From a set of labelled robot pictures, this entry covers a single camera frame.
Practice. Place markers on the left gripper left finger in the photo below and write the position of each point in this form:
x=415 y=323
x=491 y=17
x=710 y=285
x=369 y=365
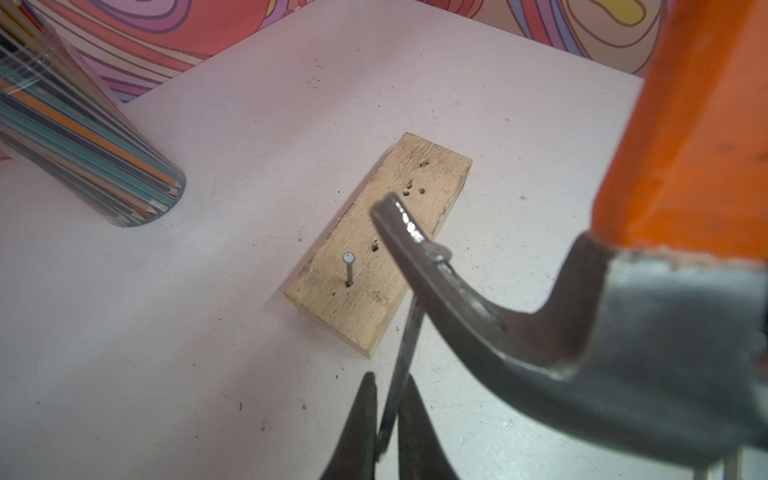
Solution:
x=354 y=455

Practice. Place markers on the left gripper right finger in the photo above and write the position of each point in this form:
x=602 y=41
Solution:
x=420 y=455

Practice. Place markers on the steel nail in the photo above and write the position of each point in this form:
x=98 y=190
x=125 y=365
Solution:
x=400 y=376
x=349 y=260

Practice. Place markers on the claw hammer orange black handle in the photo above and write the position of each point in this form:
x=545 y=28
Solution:
x=653 y=340

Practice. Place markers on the cup of coloured pencils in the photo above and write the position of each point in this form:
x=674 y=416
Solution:
x=57 y=113

